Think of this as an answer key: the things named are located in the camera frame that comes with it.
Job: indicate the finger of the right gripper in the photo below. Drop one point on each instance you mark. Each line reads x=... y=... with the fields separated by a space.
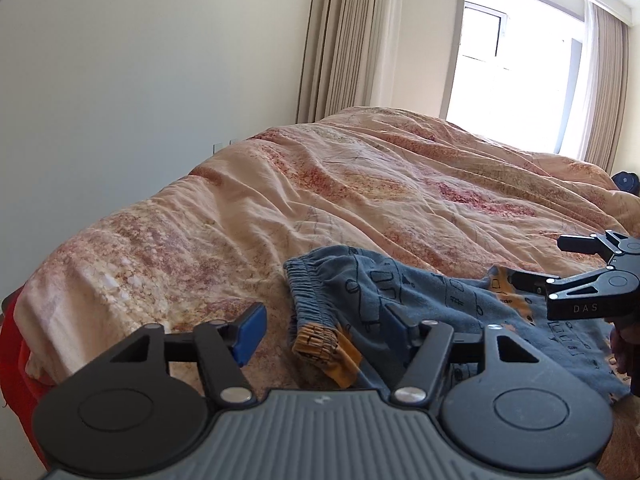
x=607 y=245
x=530 y=282

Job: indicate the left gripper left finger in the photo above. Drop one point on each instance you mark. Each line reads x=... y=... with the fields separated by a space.
x=220 y=349

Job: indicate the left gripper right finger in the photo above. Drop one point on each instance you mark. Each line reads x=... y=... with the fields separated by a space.
x=426 y=349

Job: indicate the blue printed children's pants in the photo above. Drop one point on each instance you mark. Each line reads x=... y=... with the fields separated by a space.
x=353 y=309

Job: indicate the person's right hand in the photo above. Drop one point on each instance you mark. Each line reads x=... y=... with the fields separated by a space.
x=624 y=342

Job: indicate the blue cap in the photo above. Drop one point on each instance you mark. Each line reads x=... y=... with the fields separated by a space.
x=628 y=182

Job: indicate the pink floral duvet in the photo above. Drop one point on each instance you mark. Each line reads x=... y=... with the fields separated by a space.
x=413 y=188

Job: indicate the beige right curtain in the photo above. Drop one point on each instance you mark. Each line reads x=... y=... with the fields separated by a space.
x=608 y=84

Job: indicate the beige curtain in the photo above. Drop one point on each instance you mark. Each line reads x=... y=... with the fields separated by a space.
x=349 y=57
x=608 y=84

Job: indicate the bright window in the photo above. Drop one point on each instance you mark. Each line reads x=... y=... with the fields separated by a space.
x=518 y=73

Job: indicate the red bed base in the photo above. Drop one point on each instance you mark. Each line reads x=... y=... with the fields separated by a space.
x=21 y=393

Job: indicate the beige left curtain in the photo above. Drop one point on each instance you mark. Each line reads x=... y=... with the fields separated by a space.
x=349 y=57

